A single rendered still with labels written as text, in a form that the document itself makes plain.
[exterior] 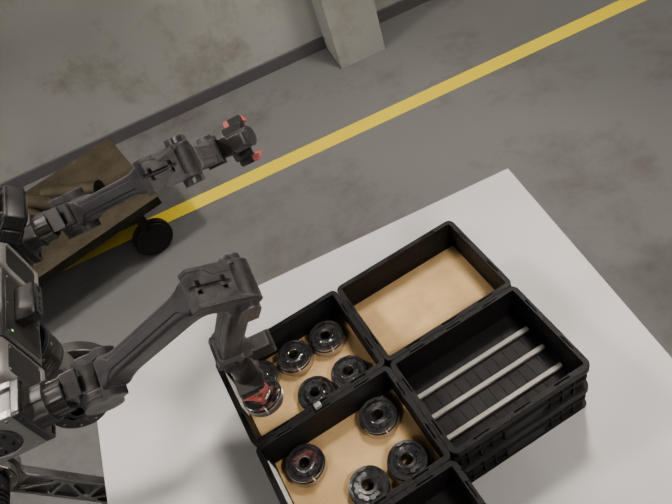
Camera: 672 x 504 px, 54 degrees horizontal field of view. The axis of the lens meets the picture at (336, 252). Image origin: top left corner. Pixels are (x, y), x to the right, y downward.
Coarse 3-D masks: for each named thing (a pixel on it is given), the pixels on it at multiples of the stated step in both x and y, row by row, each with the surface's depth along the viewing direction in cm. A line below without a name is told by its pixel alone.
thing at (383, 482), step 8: (360, 472) 164; (368, 472) 163; (376, 472) 163; (384, 472) 162; (352, 480) 163; (384, 480) 161; (352, 488) 162; (384, 488) 160; (352, 496) 161; (360, 496) 160; (368, 496) 160; (376, 496) 159
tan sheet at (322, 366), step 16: (336, 320) 197; (304, 336) 197; (352, 336) 192; (352, 352) 189; (320, 368) 189; (368, 368) 185; (288, 384) 188; (288, 400) 185; (272, 416) 183; (288, 416) 182
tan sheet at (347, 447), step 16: (400, 400) 176; (352, 416) 177; (400, 416) 173; (336, 432) 175; (352, 432) 174; (400, 432) 171; (416, 432) 170; (320, 448) 174; (336, 448) 173; (352, 448) 172; (368, 448) 170; (384, 448) 169; (432, 448) 166; (304, 464) 172; (336, 464) 170; (352, 464) 169; (368, 464) 168; (384, 464) 167; (288, 480) 171; (336, 480) 167; (304, 496) 167; (320, 496) 166; (336, 496) 165
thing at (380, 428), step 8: (368, 400) 175; (376, 400) 175; (384, 400) 174; (368, 408) 174; (392, 408) 172; (360, 416) 173; (368, 416) 172; (392, 416) 171; (368, 424) 171; (376, 424) 170; (384, 424) 170; (392, 424) 169; (376, 432) 169; (384, 432) 169
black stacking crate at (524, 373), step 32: (480, 320) 178; (512, 320) 182; (416, 352) 173; (448, 352) 181; (480, 352) 179; (512, 352) 176; (544, 352) 174; (416, 384) 178; (448, 384) 176; (512, 384) 171; (544, 384) 169; (576, 384) 162; (448, 416) 170; (480, 448) 159
